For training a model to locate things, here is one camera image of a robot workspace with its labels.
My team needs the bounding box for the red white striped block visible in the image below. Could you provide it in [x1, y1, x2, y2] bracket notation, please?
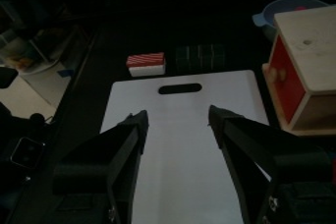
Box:
[125, 51, 168, 78]

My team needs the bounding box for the white cutting board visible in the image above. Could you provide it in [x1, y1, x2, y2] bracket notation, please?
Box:
[98, 69, 272, 224]

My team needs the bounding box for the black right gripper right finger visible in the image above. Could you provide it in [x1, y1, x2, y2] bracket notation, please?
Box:
[208, 104, 336, 224]

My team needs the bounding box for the black ribbed block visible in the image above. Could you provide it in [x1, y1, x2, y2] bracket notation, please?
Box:
[174, 43, 226, 74]

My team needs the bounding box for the wooden box with red drawer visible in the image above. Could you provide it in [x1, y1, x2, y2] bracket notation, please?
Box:
[261, 4, 336, 138]

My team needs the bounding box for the silver-rimmed black box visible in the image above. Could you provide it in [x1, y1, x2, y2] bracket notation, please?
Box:
[9, 136, 46, 171]

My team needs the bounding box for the light blue bowl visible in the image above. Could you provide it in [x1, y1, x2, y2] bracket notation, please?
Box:
[250, 0, 330, 40]

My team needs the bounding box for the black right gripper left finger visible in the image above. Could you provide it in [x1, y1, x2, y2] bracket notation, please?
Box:
[41, 109, 149, 224]

